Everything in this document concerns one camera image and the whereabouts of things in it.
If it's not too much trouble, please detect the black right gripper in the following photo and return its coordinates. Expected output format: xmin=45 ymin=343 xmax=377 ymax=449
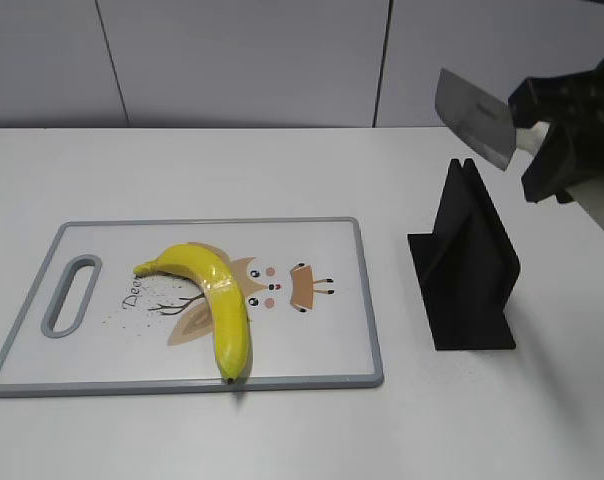
xmin=508 ymin=58 xmax=604 ymax=203

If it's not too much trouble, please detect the knife with white handle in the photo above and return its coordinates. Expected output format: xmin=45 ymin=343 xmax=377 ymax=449
xmin=435 ymin=69 xmax=604 ymax=231

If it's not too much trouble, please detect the yellow plastic banana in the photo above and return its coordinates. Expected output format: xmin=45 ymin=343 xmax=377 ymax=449
xmin=133 ymin=243 xmax=250 ymax=384

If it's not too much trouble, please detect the black knife stand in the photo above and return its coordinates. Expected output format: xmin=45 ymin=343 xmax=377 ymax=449
xmin=407 ymin=158 xmax=521 ymax=351

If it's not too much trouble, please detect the white cutting board grey rim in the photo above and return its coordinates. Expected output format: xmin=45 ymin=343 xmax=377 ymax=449
xmin=0 ymin=217 xmax=384 ymax=398

